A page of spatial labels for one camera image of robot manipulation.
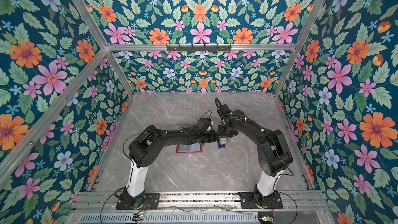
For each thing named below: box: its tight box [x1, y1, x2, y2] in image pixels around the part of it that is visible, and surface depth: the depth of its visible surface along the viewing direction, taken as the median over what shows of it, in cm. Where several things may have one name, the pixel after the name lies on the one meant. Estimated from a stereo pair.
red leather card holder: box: [175, 142, 204, 154], surface depth 92 cm
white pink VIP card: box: [219, 137, 227, 146], surface depth 92 cm
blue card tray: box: [216, 131, 226, 149], surface depth 93 cm
